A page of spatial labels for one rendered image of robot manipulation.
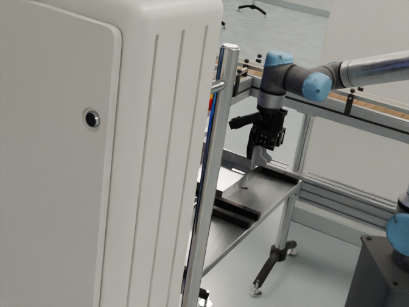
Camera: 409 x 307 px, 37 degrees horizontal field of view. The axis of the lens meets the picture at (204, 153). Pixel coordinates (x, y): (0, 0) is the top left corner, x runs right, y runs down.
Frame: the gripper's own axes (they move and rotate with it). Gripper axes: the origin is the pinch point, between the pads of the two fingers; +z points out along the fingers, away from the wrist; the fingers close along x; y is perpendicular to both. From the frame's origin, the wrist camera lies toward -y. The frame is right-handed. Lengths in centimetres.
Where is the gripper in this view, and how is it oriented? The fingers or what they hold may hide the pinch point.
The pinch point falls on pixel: (250, 166)
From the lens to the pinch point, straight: 182.3
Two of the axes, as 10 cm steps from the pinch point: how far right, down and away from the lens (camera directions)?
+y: 8.6, 3.2, -4.0
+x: 4.9, -2.9, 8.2
